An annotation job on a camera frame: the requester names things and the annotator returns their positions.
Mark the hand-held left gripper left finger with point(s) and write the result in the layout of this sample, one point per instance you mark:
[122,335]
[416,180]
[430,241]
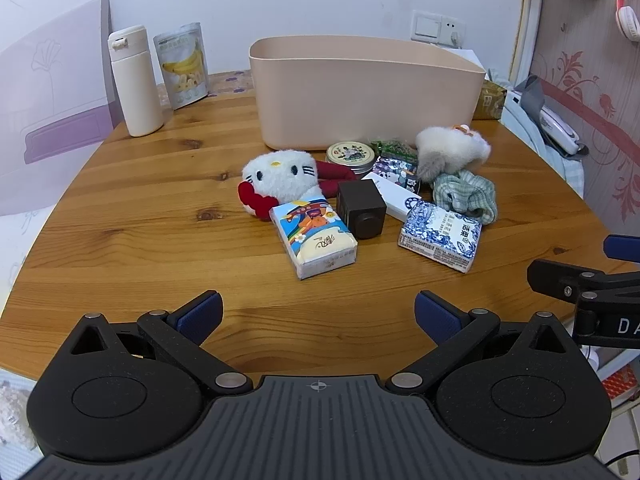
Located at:
[197,317]

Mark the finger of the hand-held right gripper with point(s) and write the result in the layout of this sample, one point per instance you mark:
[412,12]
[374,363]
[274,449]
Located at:
[622,247]
[555,277]

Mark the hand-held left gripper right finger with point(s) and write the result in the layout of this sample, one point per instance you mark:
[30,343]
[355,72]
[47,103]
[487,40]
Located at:
[442,316]

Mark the green checked cloth scrunchie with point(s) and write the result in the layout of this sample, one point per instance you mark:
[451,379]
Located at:
[467,195]

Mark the white box with blue print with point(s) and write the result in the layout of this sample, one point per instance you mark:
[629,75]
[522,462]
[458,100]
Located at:
[397,202]

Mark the dark brown cube box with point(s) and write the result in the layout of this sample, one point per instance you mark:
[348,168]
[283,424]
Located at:
[360,207]

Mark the fluffy white grey plush toy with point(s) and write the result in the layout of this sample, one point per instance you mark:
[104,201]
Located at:
[450,147]

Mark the round illustrated metal tin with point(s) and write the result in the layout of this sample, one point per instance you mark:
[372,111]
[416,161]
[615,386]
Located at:
[350,156]

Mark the beige plastic storage bin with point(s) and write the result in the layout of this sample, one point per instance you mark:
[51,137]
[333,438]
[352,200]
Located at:
[350,95]

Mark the orange patterned box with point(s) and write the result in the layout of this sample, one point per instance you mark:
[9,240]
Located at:
[620,384]

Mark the blue white floral tissue pack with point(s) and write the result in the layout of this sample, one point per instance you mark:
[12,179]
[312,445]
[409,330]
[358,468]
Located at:
[440,235]

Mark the colourful cartoon tissue pack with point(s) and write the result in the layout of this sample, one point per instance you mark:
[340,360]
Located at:
[315,237]

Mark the purple patterned snack packet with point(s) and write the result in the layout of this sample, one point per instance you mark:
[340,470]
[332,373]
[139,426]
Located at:
[395,167]

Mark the light blue checked bedding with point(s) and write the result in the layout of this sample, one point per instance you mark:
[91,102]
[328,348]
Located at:
[520,125]

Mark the white cat plush toy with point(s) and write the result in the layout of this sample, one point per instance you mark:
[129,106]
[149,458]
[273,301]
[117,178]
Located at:
[280,175]

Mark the dark green tea packet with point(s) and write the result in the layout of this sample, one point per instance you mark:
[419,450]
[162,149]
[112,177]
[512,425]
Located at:
[395,148]

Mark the gold green packet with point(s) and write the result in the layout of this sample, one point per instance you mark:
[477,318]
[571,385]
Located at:
[490,100]

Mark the white printed bedsheet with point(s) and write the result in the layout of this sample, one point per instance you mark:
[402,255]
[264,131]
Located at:
[15,245]

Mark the red white headphones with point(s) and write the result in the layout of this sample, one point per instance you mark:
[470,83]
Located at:
[629,10]

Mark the white paper sheet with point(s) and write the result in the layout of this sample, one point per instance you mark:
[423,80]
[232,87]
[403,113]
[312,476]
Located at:
[465,57]

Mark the cream thermos bottle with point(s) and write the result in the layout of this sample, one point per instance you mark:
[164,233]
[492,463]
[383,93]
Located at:
[137,85]

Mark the silver banana chips pouch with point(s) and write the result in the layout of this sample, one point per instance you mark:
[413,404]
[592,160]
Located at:
[182,67]

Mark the pink white large board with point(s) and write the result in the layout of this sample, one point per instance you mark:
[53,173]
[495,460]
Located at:
[55,110]

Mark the white door frame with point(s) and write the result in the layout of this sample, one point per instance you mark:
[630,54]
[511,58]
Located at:
[527,20]

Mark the white wall switch socket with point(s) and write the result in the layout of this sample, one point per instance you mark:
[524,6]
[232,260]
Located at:
[430,27]

